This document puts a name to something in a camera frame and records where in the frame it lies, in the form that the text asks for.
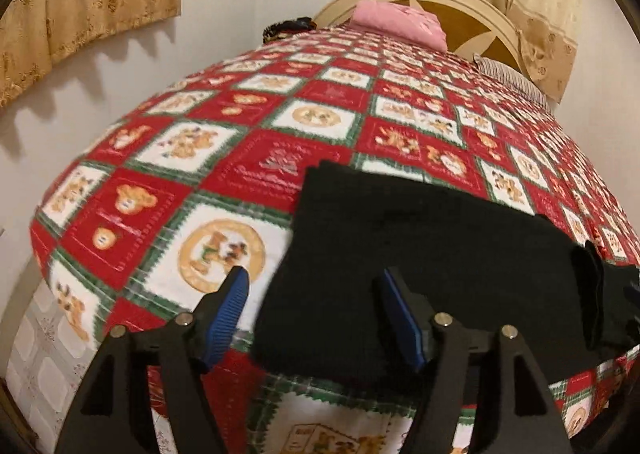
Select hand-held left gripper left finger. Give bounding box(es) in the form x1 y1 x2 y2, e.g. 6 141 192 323
54 265 251 454

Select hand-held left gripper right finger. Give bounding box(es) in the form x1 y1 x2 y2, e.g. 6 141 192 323
379 267 576 454

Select black pants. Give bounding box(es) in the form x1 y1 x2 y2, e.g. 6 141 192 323
249 160 640 397

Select red teddy bear print bedsheet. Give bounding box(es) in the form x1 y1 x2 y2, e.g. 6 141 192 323
29 23 640 454

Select striped pillow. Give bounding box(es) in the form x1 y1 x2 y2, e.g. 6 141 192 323
472 54 553 112

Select pink folded blanket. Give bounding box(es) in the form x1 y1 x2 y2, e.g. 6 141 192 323
349 0 447 52

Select dark patterned cloth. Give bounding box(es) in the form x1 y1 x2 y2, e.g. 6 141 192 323
261 17 318 42

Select cream wooden headboard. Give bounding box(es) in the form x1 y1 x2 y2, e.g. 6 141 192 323
314 0 531 80

